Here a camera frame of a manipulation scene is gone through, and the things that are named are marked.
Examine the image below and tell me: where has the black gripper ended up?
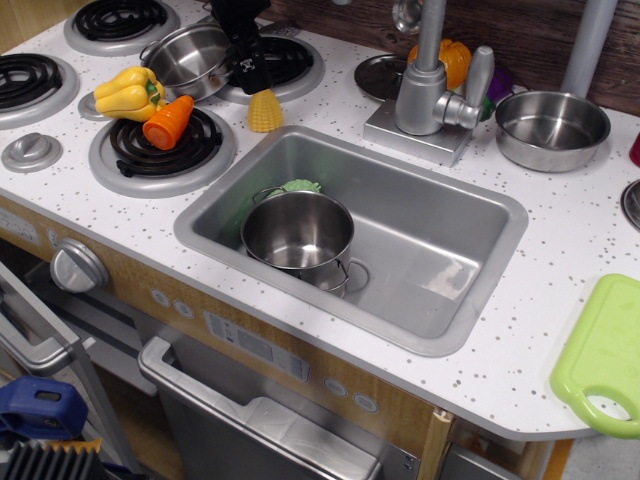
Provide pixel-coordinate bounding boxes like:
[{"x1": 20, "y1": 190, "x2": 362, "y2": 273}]
[{"x1": 209, "y1": 0, "x2": 271, "y2": 95}]

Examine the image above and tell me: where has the blue clamp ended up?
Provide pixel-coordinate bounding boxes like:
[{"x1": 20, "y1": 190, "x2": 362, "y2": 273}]
[{"x1": 1, "y1": 376, "x2": 88, "y2": 440}]

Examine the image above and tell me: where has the grey dishwasher door handle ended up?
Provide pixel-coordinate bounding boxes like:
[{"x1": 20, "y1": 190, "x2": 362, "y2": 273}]
[{"x1": 138, "y1": 336, "x2": 384, "y2": 479}]

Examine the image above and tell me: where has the grey plastic sink basin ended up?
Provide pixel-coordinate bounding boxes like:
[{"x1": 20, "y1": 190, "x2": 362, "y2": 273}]
[{"x1": 174, "y1": 126, "x2": 528, "y2": 357}]

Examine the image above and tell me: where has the stove burner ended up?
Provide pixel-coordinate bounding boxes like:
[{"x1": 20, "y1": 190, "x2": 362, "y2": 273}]
[
  {"x1": 63, "y1": 0, "x2": 180, "y2": 57},
  {"x1": 1, "y1": 53, "x2": 80, "y2": 130},
  {"x1": 89, "y1": 108, "x2": 236, "y2": 199},
  {"x1": 213, "y1": 32, "x2": 327, "y2": 106}
]

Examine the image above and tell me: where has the orange toy carrot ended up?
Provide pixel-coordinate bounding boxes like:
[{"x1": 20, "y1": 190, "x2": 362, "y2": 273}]
[{"x1": 142, "y1": 95, "x2": 194, "y2": 150}]

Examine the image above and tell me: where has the back right stove burner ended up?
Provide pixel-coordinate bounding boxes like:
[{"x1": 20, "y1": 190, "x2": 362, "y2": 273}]
[{"x1": 213, "y1": 32, "x2": 327, "y2": 106}]

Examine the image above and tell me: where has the steel pot in sink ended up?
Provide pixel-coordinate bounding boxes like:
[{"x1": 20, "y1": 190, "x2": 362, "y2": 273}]
[{"x1": 240, "y1": 187, "x2": 370, "y2": 298}]

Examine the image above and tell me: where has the yellow toy bell pepper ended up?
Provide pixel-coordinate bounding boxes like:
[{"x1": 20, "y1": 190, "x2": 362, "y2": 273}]
[{"x1": 93, "y1": 66, "x2": 166, "y2": 123}]

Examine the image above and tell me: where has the steel bowl right of faucet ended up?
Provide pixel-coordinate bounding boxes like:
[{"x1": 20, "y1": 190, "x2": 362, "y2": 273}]
[{"x1": 495, "y1": 91, "x2": 611, "y2": 173}]

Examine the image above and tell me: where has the round lid at right edge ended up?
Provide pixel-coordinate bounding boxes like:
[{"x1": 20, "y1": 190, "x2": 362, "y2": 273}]
[{"x1": 620, "y1": 180, "x2": 640, "y2": 230}]

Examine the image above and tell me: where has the grey knob between burners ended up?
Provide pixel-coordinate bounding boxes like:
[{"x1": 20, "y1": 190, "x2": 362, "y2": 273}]
[{"x1": 77, "y1": 93, "x2": 111, "y2": 122}]

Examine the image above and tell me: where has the front right stove burner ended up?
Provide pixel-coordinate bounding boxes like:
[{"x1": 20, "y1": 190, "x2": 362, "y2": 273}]
[{"x1": 89, "y1": 108, "x2": 236, "y2": 199}]

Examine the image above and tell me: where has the orange toy pepper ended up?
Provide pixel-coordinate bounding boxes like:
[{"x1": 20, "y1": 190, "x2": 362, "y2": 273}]
[{"x1": 438, "y1": 39, "x2": 472, "y2": 91}]

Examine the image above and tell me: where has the steel ladle spoon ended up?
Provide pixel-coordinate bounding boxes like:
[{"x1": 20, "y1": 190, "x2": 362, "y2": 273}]
[{"x1": 392, "y1": 0, "x2": 423, "y2": 35}]

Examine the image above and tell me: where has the green toy lettuce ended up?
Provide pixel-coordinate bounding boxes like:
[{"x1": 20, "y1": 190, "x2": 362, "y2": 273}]
[{"x1": 223, "y1": 178, "x2": 325, "y2": 239}]

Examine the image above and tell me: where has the yellow toy corn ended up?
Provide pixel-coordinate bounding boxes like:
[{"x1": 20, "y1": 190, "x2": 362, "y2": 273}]
[{"x1": 247, "y1": 89, "x2": 284, "y2": 133}]

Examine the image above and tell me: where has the grey oven dial knob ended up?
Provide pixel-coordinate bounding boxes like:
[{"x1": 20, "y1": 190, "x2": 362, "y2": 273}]
[{"x1": 50, "y1": 238, "x2": 110, "y2": 293}]

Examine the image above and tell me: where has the dark round pot lid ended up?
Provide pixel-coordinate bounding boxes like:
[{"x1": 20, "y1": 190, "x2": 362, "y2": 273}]
[{"x1": 354, "y1": 54, "x2": 407, "y2": 102}]

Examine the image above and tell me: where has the purple toy eggplant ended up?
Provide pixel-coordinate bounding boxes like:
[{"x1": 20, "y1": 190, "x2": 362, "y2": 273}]
[{"x1": 480, "y1": 68, "x2": 514, "y2": 122}]

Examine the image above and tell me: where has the grey vertical pole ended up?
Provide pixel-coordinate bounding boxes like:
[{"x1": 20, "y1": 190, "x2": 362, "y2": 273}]
[{"x1": 560, "y1": 0, "x2": 618, "y2": 98}]

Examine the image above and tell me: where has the steel pot on stove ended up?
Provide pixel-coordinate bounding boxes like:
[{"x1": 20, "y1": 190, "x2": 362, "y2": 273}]
[{"x1": 139, "y1": 22, "x2": 232, "y2": 102}]

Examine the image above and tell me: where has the grey knob on countertop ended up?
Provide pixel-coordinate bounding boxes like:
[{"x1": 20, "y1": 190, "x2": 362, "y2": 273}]
[{"x1": 1, "y1": 132, "x2": 63, "y2": 173}]

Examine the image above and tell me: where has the front left stove burner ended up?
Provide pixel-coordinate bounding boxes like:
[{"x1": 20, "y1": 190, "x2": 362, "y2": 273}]
[{"x1": 1, "y1": 53, "x2": 80, "y2": 130}]

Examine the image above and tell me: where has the back left stove burner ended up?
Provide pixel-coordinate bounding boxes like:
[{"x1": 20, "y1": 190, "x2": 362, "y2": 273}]
[{"x1": 63, "y1": 0, "x2": 180, "y2": 57}]

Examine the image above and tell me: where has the red object at edge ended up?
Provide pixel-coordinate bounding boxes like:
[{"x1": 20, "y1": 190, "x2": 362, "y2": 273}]
[{"x1": 629, "y1": 134, "x2": 640, "y2": 166}]

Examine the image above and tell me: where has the grey oven door handle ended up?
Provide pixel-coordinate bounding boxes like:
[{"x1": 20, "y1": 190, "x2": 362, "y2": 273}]
[{"x1": 0, "y1": 272, "x2": 81, "y2": 377}]

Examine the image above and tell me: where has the green plastic cutting board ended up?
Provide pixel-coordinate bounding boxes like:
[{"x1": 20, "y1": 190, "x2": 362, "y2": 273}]
[{"x1": 550, "y1": 274, "x2": 639, "y2": 439}]

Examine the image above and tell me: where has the grey toy faucet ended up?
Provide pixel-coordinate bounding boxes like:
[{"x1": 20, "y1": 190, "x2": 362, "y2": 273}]
[{"x1": 363, "y1": 0, "x2": 495, "y2": 167}]

